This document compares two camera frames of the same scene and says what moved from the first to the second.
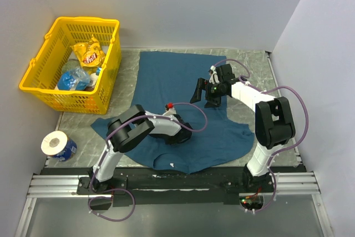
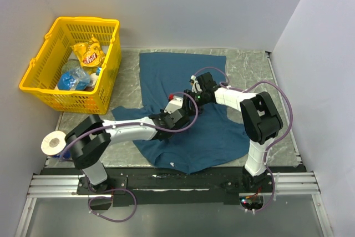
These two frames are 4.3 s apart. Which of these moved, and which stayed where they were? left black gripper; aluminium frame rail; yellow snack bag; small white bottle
Moved: left black gripper
Stayed: aluminium frame rail; yellow snack bag; small white bottle
